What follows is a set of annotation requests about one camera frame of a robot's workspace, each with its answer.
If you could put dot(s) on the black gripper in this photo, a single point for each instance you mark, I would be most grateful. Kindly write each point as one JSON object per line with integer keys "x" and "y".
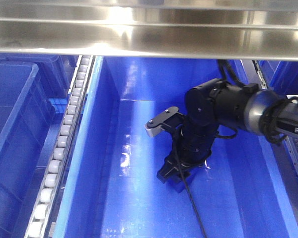
{"x": 193, "y": 145}

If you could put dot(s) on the blue target bin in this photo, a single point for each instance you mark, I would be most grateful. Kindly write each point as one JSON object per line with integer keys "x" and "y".
{"x": 246, "y": 189}

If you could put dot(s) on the blue plastic block part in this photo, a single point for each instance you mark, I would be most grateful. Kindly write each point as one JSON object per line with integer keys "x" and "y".
{"x": 177, "y": 183}

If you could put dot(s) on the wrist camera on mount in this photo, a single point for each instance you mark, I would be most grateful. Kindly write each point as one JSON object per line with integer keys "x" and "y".
{"x": 168, "y": 121}

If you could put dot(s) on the blue bin left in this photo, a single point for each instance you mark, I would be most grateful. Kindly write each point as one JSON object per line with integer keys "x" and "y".
{"x": 28, "y": 83}

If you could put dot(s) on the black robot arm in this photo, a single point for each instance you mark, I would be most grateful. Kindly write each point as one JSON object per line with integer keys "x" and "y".
{"x": 222, "y": 101}

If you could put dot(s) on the steel shelf beam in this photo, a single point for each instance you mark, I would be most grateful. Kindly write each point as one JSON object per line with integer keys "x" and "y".
{"x": 215, "y": 29}

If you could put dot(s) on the white roller track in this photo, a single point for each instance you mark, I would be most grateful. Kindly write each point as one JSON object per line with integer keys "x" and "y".
{"x": 40, "y": 218}

